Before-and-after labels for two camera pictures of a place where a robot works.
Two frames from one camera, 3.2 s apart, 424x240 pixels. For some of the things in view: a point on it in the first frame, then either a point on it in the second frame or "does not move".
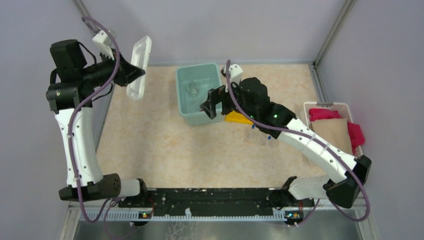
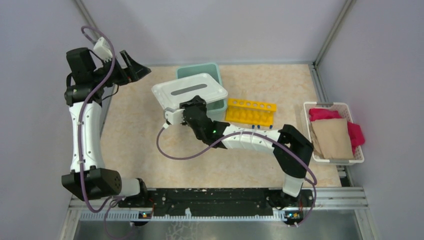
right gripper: [215, 96] → [197, 101]
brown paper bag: [335, 131] does not move
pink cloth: [357, 135] does not move
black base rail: [220, 202] does not move
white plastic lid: [140, 60] → [174, 94]
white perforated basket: [342, 108] does not move
